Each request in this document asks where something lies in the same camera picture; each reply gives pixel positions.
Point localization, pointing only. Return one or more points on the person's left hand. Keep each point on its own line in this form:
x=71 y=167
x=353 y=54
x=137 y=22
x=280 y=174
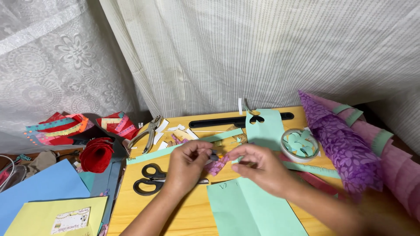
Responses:
x=183 y=164

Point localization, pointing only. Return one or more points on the person's right hand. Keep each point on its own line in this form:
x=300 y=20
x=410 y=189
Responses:
x=262 y=170

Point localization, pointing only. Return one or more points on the small black clip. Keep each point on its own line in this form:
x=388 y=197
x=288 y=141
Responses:
x=214 y=156

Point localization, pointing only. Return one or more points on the small purple patterned paper piece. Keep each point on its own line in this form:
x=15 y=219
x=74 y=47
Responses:
x=216 y=165

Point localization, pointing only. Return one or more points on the long mint green paper strip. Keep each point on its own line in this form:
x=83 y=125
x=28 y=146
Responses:
x=154 y=154

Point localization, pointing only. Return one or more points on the white paper scraps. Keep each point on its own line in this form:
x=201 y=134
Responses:
x=170 y=131

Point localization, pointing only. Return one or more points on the folded mint green paper sheet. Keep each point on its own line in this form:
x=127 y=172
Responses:
x=252 y=209

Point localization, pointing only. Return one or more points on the mint green paper with cutouts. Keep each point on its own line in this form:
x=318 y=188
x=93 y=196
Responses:
x=267 y=129

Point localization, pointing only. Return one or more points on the white tape roll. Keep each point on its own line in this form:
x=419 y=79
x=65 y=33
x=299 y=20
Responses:
x=299 y=146

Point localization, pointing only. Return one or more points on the silver hole punch pliers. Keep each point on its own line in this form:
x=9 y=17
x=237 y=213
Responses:
x=147 y=132

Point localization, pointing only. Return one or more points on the fringed mint green paper strip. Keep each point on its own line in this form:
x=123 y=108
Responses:
x=311 y=168

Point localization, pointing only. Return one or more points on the red paper strip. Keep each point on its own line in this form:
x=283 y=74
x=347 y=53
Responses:
x=320 y=183

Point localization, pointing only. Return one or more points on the white paper strip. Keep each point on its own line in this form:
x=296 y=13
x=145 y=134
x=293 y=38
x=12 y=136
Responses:
x=240 y=106

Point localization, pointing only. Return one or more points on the red striped paper craft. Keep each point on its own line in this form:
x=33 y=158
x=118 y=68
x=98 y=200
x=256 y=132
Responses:
x=118 y=124

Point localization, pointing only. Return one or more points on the purple patterned paper cone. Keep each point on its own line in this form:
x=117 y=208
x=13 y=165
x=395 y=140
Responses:
x=344 y=147

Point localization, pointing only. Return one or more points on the red paper flower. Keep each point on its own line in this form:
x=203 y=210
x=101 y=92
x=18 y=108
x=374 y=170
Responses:
x=96 y=154

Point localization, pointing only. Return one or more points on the white striped curtain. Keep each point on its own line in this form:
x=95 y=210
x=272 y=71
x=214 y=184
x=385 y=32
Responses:
x=262 y=49

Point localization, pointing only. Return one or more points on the pink crepe paper roll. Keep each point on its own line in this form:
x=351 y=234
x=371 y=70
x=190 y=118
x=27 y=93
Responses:
x=387 y=150

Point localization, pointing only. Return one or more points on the white printed label card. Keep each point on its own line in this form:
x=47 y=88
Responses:
x=70 y=220

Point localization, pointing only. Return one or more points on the red decorated paper craft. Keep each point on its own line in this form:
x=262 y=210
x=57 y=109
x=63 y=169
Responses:
x=55 y=129

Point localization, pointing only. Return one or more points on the blue paper sheet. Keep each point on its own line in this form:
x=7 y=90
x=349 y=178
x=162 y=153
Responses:
x=39 y=193

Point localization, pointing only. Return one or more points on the yellow paper sheet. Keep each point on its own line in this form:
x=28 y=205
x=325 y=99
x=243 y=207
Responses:
x=42 y=216

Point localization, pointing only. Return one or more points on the white lace curtain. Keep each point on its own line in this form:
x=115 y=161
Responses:
x=55 y=65

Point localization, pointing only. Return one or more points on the clear plastic container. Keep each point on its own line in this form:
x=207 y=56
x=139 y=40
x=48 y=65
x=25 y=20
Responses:
x=11 y=175

